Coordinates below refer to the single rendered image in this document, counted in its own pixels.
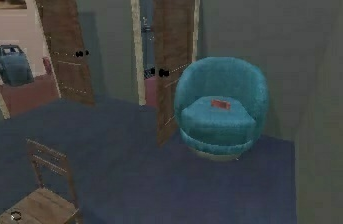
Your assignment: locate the small red flat object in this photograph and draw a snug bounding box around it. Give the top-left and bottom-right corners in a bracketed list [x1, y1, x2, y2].
[210, 98, 232, 111]

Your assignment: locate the teal round armchair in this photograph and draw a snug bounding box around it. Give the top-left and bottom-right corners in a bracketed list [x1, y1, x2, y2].
[173, 56, 270, 162]

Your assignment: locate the brown wooden room door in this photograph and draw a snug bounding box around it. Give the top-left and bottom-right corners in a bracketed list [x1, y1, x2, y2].
[152, 0, 196, 147]
[34, 0, 97, 107]

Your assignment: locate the brown wooden chair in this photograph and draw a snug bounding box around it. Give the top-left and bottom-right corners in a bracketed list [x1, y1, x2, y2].
[0, 138, 83, 224]

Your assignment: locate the blue grey armchair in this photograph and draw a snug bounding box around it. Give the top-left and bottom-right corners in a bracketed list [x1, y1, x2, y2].
[0, 44, 35, 87]

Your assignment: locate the small dark ring object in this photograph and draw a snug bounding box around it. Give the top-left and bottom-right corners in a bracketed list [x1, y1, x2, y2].
[10, 210, 23, 222]

